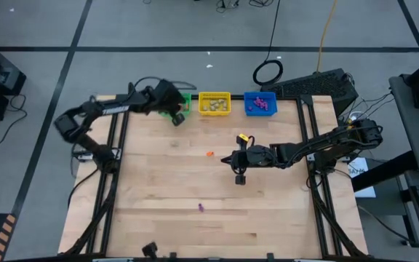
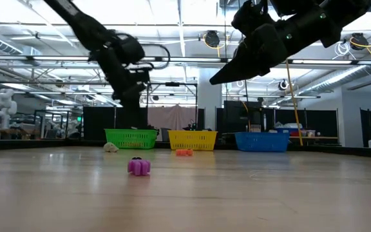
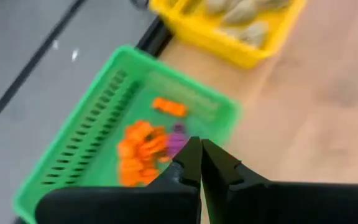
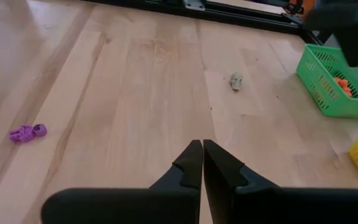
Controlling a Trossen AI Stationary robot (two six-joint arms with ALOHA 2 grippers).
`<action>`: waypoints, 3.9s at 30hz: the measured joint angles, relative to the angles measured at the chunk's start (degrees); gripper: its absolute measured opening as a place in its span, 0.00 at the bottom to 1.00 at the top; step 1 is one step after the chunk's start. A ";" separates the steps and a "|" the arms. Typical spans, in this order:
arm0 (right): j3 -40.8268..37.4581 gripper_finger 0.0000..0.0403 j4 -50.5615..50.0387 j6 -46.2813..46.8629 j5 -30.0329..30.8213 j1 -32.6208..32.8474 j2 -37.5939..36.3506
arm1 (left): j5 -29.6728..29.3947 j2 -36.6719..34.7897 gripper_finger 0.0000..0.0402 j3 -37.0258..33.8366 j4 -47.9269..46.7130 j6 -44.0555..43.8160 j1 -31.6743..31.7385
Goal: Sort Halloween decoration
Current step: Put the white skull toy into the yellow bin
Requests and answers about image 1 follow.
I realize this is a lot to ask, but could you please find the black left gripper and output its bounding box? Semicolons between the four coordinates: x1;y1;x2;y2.
150;79;186;127

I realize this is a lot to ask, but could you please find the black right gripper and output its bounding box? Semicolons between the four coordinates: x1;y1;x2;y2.
220;132;281;186

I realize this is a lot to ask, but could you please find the green plastic basket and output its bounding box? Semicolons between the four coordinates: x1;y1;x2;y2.
159;92;193;119

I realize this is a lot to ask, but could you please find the yellow plastic basket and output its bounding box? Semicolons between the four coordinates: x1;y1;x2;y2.
197;91;232;117

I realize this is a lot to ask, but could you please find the blue plastic basket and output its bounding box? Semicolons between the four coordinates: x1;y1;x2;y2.
244;90;279;117

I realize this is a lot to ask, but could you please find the black keyboard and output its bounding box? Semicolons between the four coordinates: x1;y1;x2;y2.
260;68;360;112

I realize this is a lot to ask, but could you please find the white paper sheet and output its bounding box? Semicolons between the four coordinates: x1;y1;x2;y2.
346;156;377;199

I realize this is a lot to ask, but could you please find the small black object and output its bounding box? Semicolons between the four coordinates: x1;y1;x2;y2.
142;241;159;260

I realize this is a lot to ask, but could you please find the black desk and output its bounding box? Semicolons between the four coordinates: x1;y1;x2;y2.
351;74;419;193

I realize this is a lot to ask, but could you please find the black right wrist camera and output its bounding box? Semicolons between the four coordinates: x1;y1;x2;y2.
236;150;251;170

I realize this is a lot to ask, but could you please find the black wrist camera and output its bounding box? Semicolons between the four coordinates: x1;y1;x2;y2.
236;150;251;170
175;90;187;112

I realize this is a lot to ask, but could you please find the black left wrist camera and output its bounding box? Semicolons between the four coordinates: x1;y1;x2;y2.
175;90;187;112

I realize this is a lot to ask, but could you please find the black table edge frame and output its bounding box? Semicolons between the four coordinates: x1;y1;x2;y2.
63;82;370;262

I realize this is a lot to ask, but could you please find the black hanging cable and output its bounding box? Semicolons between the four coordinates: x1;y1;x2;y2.
252;0;284;87

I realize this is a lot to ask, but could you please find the yellow hanging cable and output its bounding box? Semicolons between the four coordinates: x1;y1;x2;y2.
316;0;338;73

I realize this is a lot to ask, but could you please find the black floor cable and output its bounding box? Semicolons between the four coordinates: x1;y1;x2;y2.
0;93;28;146

